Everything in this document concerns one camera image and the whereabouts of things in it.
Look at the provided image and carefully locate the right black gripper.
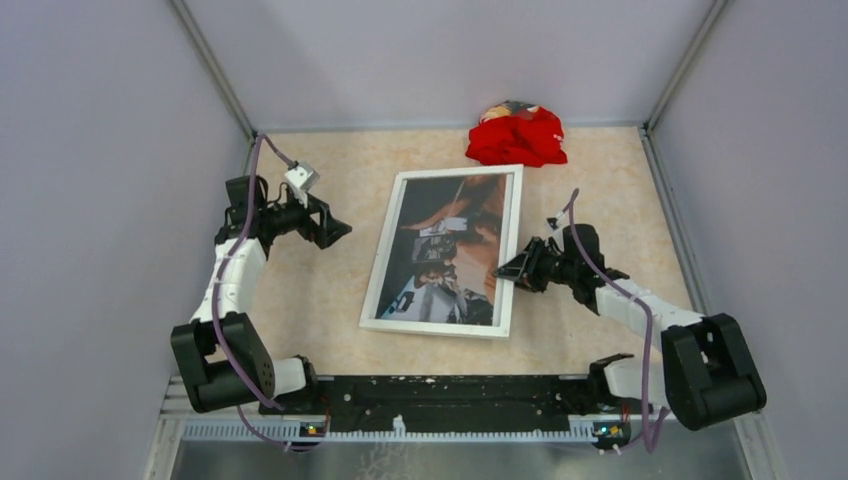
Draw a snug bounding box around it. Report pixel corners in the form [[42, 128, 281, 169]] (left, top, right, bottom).
[[494, 237, 578, 294]]

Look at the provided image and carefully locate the printed photo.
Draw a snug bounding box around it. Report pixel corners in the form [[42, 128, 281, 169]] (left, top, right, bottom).
[[372, 174, 511, 327]]

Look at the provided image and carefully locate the wooden picture frame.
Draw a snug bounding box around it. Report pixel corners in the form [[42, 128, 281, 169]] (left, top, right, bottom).
[[359, 165, 524, 339]]

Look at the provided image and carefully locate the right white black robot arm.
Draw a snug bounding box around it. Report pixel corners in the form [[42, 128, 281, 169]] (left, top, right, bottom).
[[495, 223, 767, 431]]

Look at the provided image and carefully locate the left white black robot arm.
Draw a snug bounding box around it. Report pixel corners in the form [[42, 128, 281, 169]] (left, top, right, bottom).
[[170, 176, 352, 414]]

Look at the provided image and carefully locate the red cloth bundle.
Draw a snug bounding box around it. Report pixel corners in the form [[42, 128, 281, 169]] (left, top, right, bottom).
[[465, 100, 568, 168]]

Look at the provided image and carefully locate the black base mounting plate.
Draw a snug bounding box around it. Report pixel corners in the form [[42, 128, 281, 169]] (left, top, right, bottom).
[[260, 375, 640, 434]]

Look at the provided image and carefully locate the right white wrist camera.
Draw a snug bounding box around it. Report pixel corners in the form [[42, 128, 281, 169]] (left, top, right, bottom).
[[546, 211, 569, 233]]

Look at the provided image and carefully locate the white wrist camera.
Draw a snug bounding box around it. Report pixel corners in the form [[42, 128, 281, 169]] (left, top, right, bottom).
[[284, 162, 320, 207], [546, 211, 569, 233]]

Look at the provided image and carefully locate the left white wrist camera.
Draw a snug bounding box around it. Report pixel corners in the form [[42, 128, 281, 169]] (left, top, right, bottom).
[[284, 162, 320, 207]]

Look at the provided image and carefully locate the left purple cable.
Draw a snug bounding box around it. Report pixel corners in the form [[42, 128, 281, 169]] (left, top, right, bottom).
[[210, 134, 329, 453]]

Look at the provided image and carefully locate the purple cable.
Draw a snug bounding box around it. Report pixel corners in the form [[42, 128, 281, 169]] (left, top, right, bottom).
[[563, 188, 672, 455], [210, 134, 329, 453]]

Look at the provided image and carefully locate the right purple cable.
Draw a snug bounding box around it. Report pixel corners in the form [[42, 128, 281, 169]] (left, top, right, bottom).
[[563, 188, 672, 455]]

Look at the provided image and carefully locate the aluminium rail front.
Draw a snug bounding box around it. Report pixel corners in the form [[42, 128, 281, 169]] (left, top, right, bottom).
[[144, 375, 787, 479]]

